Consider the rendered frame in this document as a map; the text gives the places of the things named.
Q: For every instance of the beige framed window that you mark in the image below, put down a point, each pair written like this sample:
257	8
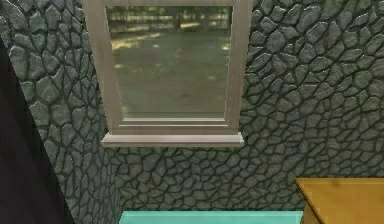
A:
173	131

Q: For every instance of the orange wooden table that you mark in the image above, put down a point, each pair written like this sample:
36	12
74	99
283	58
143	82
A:
346	200

